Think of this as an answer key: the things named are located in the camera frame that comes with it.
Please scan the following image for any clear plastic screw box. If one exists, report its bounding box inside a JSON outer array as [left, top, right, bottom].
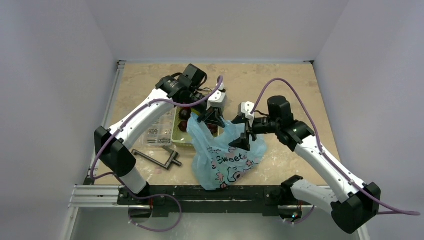
[[116, 107, 176, 148]]

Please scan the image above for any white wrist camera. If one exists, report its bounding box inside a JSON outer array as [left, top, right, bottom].
[[237, 101, 255, 127], [207, 83, 228, 111]]

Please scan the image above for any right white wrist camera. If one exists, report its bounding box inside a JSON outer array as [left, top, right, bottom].
[[237, 101, 255, 127]]

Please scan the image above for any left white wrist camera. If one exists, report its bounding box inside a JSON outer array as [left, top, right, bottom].
[[207, 83, 228, 111]]

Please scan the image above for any dark metal crank handle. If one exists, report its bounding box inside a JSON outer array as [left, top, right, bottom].
[[131, 148, 183, 171]]

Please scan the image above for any dark fake plum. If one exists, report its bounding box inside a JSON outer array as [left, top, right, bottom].
[[178, 108, 192, 121], [178, 120, 188, 133]]

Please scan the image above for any dark fake plum upper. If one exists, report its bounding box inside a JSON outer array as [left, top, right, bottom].
[[178, 108, 192, 121]]

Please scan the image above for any light blue plastic bag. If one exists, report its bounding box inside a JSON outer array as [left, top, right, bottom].
[[187, 113, 268, 191]]

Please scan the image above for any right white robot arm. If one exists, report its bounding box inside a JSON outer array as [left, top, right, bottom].
[[230, 95, 381, 234]]

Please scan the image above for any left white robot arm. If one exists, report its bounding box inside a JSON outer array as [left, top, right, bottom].
[[89, 64, 224, 205]]

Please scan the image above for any pale green plastic basket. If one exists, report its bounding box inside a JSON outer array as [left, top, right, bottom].
[[171, 107, 200, 146]]

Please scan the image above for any dark fake plum lower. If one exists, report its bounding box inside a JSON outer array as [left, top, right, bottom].
[[178, 120, 188, 133]]

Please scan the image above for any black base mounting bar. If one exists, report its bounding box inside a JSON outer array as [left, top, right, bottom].
[[117, 185, 310, 222]]

